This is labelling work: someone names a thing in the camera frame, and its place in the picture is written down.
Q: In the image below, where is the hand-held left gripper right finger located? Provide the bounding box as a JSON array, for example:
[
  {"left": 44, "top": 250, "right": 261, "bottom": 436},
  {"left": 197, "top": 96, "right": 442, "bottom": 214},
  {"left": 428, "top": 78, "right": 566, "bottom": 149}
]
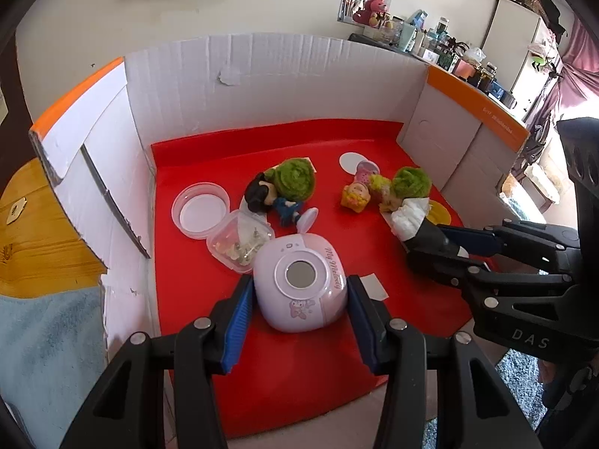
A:
[{"left": 346, "top": 275, "right": 546, "bottom": 449}]

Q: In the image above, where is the row of bottles and jars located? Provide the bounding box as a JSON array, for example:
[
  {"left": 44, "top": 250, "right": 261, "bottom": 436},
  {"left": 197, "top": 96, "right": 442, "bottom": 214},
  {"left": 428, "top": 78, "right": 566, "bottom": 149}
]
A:
[{"left": 365, "top": 7, "right": 518, "bottom": 108}]

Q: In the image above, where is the pink rounded device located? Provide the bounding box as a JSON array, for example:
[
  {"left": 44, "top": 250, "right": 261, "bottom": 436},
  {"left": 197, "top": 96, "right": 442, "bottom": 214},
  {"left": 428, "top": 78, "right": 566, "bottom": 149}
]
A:
[{"left": 253, "top": 234, "right": 349, "bottom": 334}]

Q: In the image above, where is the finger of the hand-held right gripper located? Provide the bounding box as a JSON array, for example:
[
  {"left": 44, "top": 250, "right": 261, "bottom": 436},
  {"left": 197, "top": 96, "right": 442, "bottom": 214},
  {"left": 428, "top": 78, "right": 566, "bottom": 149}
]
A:
[
  {"left": 437, "top": 219, "right": 581, "bottom": 263},
  {"left": 409, "top": 250, "right": 574, "bottom": 291}
]

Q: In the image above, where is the orange cardboard box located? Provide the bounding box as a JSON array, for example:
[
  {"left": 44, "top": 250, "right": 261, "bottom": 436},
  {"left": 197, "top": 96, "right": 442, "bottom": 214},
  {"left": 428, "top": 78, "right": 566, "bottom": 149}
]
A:
[{"left": 28, "top": 33, "right": 532, "bottom": 440}]

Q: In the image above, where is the green yarn ball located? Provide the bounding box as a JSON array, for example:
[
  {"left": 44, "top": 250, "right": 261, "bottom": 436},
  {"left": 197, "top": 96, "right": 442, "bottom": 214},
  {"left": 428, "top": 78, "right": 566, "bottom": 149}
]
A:
[
  {"left": 271, "top": 156, "right": 316, "bottom": 207},
  {"left": 390, "top": 165, "right": 432, "bottom": 202}
]

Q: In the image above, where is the clear square plastic box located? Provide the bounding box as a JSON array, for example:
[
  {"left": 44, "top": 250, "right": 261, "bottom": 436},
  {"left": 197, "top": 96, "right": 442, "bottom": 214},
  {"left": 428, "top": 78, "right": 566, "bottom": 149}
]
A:
[{"left": 206, "top": 210, "right": 277, "bottom": 274}]

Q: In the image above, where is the pink curtain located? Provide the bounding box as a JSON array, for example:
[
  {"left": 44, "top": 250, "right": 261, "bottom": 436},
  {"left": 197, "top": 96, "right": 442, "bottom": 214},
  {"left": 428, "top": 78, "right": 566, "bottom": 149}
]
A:
[{"left": 519, "top": 19, "right": 599, "bottom": 169}]

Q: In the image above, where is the person's right hand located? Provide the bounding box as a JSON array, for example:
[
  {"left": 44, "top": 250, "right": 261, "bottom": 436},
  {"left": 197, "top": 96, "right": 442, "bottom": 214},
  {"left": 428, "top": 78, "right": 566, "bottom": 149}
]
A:
[{"left": 537, "top": 359, "right": 560, "bottom": 387}]

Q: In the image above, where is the small wooden tag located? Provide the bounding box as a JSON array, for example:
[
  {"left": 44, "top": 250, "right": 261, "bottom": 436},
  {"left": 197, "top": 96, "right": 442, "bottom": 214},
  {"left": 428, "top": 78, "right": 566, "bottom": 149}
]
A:
[{"left": 6, "top": 199, "right": 29, "bottom": 225}]

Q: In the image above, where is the black-haired blue figurine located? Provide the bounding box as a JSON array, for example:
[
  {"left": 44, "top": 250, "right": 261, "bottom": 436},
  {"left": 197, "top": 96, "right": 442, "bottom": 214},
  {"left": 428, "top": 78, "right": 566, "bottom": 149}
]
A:
[{"left": 244, "top": 171, "right": 320, "bottom": 233}]

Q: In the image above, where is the white refrigerator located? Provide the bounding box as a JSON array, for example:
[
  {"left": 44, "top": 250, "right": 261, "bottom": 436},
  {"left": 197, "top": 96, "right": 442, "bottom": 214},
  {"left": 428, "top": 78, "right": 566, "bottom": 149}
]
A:
[{"left": 482, "top": 0, "right": 562, "bottom": 104}]

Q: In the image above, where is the small pink toy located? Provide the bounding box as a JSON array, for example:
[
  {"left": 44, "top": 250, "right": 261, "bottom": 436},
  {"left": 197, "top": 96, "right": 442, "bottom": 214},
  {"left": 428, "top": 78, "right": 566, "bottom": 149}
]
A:
[{"left": 354, "top": 159, "right": 380, "bottom": 185}]

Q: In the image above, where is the small orange-haired doll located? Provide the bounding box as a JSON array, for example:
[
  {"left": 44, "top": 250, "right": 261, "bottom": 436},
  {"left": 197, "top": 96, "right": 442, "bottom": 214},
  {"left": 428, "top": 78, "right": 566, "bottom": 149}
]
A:
[{"left": 340, "top": 182, "right": 373, "bottom": 210}]

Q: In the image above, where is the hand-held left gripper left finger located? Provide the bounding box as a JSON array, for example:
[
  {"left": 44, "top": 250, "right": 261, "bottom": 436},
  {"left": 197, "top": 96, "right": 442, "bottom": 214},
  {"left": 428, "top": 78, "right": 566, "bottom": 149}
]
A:
[{"left": 58, "top": 275, "right": 256, "bottom": 449}]

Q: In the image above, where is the pink rabbit plush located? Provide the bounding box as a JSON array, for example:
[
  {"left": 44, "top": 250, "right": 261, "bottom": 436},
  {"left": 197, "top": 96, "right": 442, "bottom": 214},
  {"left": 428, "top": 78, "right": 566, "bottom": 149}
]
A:
[{"left": 352, "top": 0, "right": 391, "bottom": 26}]

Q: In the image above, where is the clear round plastic lid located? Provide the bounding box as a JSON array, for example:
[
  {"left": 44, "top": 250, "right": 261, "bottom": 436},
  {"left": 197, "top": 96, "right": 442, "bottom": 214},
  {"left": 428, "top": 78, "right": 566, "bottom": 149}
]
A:
[{"left": 171, "top": 182, "right": 231, "bottom": 239}]

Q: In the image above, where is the blue fluffy blanket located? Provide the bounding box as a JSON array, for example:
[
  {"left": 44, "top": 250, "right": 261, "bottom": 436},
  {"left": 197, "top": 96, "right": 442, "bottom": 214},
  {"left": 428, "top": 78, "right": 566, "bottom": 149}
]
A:
[{"left": 0, "top": 285, "right": 550, "bottom": 449}]

